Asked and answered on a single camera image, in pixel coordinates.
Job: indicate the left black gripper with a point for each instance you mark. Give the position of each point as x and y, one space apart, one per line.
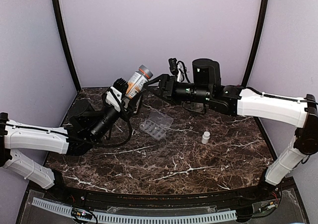
131 105

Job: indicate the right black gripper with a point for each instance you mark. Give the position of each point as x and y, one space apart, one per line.
165 79

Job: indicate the orange pill bottle grey cap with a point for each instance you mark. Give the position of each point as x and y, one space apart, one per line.
136 82

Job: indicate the clear plastic pill organizer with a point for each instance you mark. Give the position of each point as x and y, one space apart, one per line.
156 125

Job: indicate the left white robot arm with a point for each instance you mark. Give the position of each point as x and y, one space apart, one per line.
87 130

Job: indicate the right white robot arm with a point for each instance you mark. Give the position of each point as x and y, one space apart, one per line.
235 100

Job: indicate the floral square plate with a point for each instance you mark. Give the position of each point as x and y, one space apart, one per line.
136 103

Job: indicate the beige ceramic mug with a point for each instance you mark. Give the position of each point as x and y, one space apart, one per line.
197 107

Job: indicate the small white pill bottle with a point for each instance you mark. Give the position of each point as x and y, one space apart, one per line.
205 137

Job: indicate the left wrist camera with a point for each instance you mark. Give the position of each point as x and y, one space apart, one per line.
113 96

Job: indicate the right black frame post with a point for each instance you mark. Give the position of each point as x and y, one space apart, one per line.
255 43

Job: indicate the black frame post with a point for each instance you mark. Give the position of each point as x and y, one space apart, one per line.
65 44
255 43

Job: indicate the left black frame post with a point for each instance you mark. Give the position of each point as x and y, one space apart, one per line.
65 44

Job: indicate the white slotted cable duct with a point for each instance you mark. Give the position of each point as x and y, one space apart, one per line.
121 215

